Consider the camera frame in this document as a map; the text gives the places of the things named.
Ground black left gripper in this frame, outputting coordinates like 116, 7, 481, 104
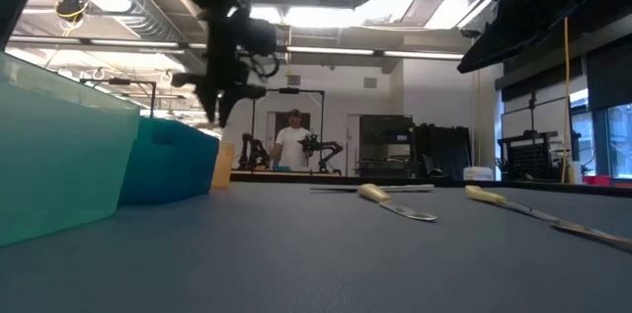
171, 4, 278, 128

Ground yellow-handled knife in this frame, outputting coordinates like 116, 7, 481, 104
356, 183, 439, 223
463, 184, 562, 225

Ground silver knife patterned handle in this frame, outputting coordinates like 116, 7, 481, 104
309, 183, 436, 195

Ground orange plastic bin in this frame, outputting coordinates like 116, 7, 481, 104
210, 142, 236, 190

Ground blue plastic bin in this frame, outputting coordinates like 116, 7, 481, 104
117, 116, 221, 207

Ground ceiling strip light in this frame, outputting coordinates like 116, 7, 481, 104
285, 44, 381, 56
382, 49, 465, 61

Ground person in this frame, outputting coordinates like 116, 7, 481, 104
269, 108, 313, 172

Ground background wooden table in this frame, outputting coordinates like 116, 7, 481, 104
229, 168, 343, 179

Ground black perforated cart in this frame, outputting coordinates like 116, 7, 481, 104
497, 128, 565, 183

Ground black folded panels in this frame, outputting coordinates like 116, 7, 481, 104
413, 123, 473, 180

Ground white storage box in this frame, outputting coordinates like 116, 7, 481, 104
462, 165, 496, 183

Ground black cabinet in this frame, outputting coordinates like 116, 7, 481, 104
357, 114, 416, 179

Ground green plastic bin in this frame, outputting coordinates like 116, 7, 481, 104
0, 50, 142, 249

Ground grey table mat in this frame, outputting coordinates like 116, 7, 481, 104
0, 180, 632, 313

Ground black gantry frame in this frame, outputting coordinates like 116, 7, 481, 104
249, 86, 327, 172

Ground silver ventilation duct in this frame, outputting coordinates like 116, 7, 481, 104
46, 0, 208, 42

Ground black table frame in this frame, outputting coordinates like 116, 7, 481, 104
229, 172, 632, 199

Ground yellow black cable reel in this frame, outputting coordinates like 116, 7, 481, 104
53, 0, 91, 24

